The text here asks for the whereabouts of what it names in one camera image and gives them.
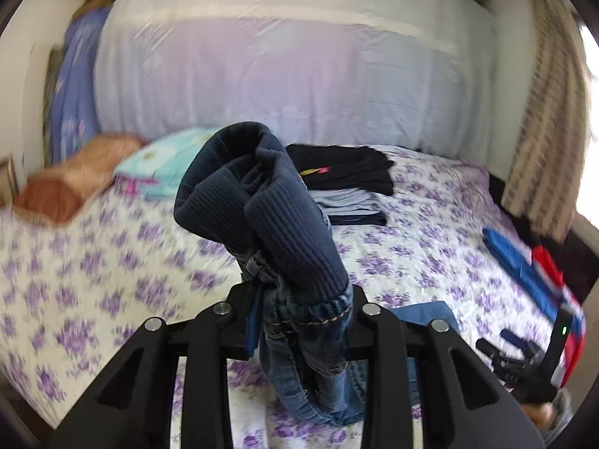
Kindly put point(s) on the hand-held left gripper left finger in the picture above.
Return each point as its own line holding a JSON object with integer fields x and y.
{"x": 206, "y": 360}

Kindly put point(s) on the folded light blue garment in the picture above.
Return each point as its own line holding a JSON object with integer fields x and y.
{"x": 346, "y": 200}

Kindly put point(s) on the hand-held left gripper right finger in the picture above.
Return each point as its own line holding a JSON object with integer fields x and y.
{"x": 397, "y": 360}

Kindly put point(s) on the folded black garment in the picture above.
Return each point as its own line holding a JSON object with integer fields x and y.
{"x": 346, "y": 168}

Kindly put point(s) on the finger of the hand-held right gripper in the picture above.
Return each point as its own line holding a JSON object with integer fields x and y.
{"x": 514, "y": 340}
{"x": 496, "y": 360}

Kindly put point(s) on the wooden picture frame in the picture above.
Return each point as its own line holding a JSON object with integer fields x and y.
{"x": 8, "y": 182}

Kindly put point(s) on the blue patterned cloth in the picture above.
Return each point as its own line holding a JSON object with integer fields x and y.
{"x": 77, "y": 93}

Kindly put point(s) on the brown pillow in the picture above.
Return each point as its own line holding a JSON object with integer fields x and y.
{"x": 75, "y": 177}

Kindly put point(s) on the blue denim pants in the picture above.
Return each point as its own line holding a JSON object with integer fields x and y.
{"x": 281, "y": 243}

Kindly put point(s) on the beige striped curtain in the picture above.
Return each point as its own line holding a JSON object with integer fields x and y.
{"x": 547, "y": 103}

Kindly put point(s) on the white lace covered bedding pile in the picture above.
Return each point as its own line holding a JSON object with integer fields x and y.
{"x": 290, "y": 65}

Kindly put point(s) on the bed with purple floral quilt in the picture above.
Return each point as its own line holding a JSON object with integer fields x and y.
{"x": 421, "y": 243}

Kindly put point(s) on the folded teal pink floral blanket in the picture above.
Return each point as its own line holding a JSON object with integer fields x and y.
{"x": 159, "y": 168}

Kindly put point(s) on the person's right hand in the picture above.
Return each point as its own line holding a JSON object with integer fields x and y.
{"x": 538, "y": 416}

